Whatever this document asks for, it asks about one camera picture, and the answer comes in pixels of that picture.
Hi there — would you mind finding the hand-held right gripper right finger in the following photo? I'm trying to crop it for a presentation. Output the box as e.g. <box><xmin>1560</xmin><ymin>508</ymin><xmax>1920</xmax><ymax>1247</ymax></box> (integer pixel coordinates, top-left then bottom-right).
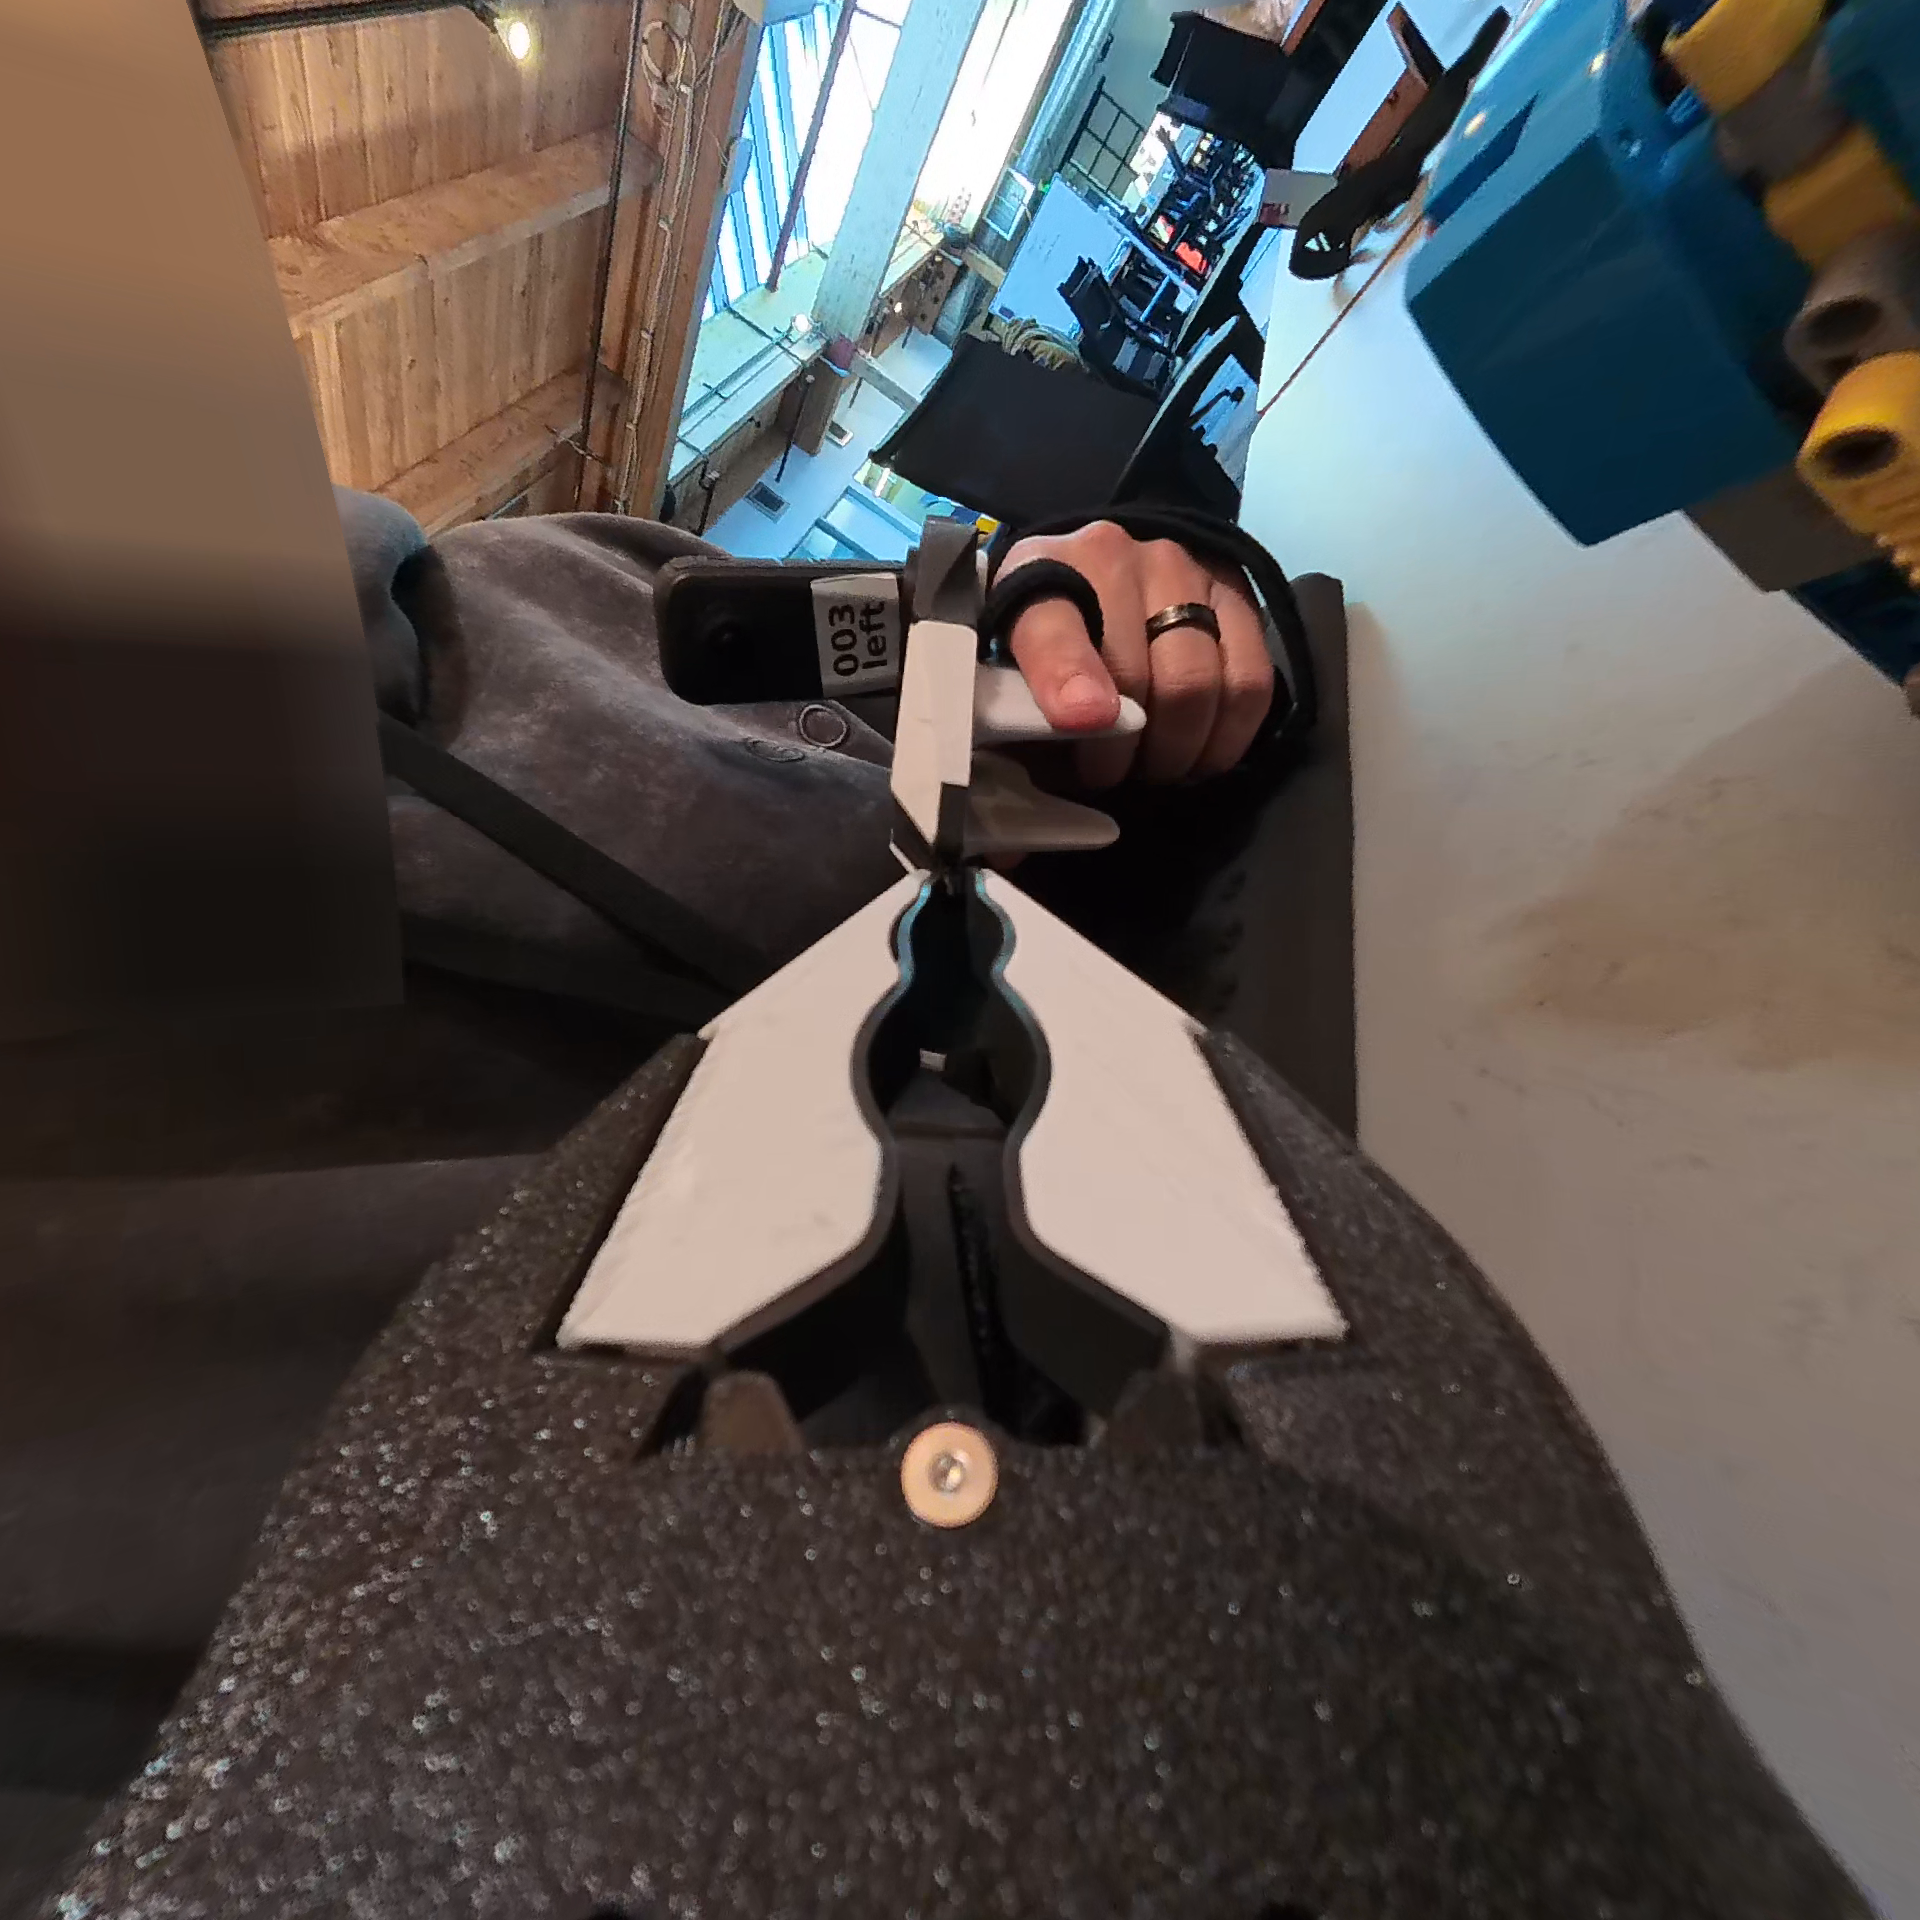
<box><xmin>976</xmin><ymin>873</ymin><xmax>1346</xmax><ymax>1374</ymax></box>

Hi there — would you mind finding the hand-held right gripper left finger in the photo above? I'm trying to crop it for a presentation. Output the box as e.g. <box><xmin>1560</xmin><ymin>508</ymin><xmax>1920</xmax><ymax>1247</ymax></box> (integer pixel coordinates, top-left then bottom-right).
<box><xmin>556</xmin><ymin>873</ymin><xmax>922</xmax><ymax>1359</ymax></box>

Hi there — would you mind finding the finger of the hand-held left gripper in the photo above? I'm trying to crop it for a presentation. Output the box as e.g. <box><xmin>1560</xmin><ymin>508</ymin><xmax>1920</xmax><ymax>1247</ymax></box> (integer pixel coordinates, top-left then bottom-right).
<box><xmin>888</xmin><ymin>620</ymin><xmax>987</xmax><ymax>876</ymax></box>

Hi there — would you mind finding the blue toy brick robot model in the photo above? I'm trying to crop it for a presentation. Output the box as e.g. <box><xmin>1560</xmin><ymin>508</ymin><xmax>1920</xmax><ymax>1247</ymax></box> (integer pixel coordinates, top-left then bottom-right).
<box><xmin>1401</xmin><ymin>0</ymin><xmax>1920</xmax><ymax>721</ymax></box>

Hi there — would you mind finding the person's left hand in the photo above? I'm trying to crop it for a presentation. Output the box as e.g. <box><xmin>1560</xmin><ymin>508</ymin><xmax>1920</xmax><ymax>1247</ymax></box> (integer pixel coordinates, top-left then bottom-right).
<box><xmin>990</xmin><ymin>517</ymin><xmax>1278</xmax><ymax>789</ymax></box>

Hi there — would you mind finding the dark grey jacket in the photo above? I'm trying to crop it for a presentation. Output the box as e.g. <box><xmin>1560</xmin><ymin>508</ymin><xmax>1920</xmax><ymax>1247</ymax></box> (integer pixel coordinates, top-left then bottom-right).
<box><xmin>0</xmin><ymin>487</ymin><xmax>1248</xmax><ymax>1652</ymax></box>

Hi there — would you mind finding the black office chair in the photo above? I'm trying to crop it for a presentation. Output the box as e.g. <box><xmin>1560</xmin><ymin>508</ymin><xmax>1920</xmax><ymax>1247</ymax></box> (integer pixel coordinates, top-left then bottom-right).
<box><xmin>872</xmin><ymin>307</ymin><xmax>1262</xmax><ymax>496</ymax></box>

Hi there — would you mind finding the black strap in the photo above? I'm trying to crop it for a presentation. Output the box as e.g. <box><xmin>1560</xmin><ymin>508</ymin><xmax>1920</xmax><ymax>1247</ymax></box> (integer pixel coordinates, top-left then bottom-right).
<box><xmin>1288</xmin><ymin>6</ymin><xmax>1508</xmax><ymax>284</ymax></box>

